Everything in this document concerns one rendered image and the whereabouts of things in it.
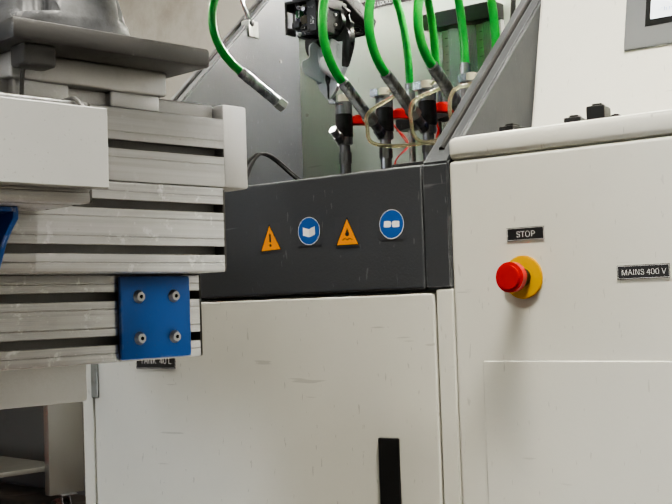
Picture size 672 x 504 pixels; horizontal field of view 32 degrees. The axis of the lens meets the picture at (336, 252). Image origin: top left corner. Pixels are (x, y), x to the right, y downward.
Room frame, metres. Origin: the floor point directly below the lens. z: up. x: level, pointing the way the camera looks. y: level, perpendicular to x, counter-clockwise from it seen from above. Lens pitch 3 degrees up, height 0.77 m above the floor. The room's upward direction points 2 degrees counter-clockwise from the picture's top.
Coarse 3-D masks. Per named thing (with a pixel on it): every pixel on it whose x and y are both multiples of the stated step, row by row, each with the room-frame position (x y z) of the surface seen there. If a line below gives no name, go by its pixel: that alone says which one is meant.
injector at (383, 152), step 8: (384, 96) 1.80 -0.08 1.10; (384, 104) 1.80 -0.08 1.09; (392, 104) 1.81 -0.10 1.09; (376, 112) 1.81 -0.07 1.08; (384, 112) 1.80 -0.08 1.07; (392, 112) 1.81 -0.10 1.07; (384, 120) 1.80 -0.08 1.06; (392, 120) 1.81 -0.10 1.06; (376, 128) 1.79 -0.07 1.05; (384, 128) 1.80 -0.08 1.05; (392, 128) 1.81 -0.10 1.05; (376, 136) 1.81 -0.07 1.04; (384, 136) 1.80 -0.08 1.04; (392, 136) 1.81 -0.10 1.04; (384, 152) 1.81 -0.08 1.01; (392, 152) 1.82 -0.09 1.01; (384, 160) 1.81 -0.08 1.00; (384, 168) 1.81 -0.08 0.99
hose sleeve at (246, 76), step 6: (240, 72) 1.86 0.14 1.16; (246, 72) 1.86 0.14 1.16; (246, 78) 1.86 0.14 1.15; (252, 78) 1.86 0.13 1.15; (252, 84) 1.87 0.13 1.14; (258, 84) 1.87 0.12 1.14; (264, 84) 1.88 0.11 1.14; (258, 90) 1.87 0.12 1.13; (264, 90) 1.88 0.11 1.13; (270, 90) 1.88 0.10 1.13; (264, 96) 1.88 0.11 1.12; (270, 96) 1.88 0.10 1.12; (276, 96) 1.89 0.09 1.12; (270, 102) 1.89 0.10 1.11; (276, 102) 1.89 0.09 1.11
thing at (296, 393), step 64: (256, 320) 1.64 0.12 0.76; (320, 320) 1.57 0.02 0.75; (384, 320) 1.51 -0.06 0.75; (128, 384) 1.80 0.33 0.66; (192, 384) 1.72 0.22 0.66; (256, 384) 1.64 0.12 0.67; (320, 384) 1.58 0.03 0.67; (384, 384) 1.51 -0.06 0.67; (128, 448) 1.80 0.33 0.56; (192, 448) 1.72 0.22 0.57; (256, 448) 1.65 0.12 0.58; (320, 448) 1.58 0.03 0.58; (384, 448) 1.51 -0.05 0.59
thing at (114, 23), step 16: (0, 0) 1.10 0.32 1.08; (16, 0) 1.09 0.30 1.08; (32, 0) 1.10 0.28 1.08; (48, 0) 1.10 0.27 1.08; (64, 0) 1.09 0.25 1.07; (80, 0) 1.10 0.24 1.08; (96, 0) 1.12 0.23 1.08; (112, 0) 1.14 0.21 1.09; (0, 16) 1.09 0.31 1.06; (16, 16) 1.09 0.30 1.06; (32, 16) 1.08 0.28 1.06; (48, 16) 1.09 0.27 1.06; (64, 16) 1.09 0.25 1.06; (80, 16) 1.10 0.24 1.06; (96, 16) 1.11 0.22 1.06; (112, 16) 1.13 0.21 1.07; (112, 32) 1.12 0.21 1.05; (128, 32) 1.16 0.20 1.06
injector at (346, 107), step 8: (344, 104) 1.85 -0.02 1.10; (336, 112) 1.86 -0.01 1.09; (344, 112) 1.85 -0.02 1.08; (336, 120) 1.86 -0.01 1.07; (344, 120) 1.85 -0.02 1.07; (336, 128) 1.84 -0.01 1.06; (344, 128) 1.85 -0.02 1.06; (352, 128) 1.86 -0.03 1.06; (336, 136) 1.84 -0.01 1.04; (344, 136) 1.85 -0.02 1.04; (352, 136) 1.86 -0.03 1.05; (344, 144) 1.86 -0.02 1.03; (344, 152) 1.86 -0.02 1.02; (344, 160) 1.86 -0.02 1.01; (344, 168) 1.86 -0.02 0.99
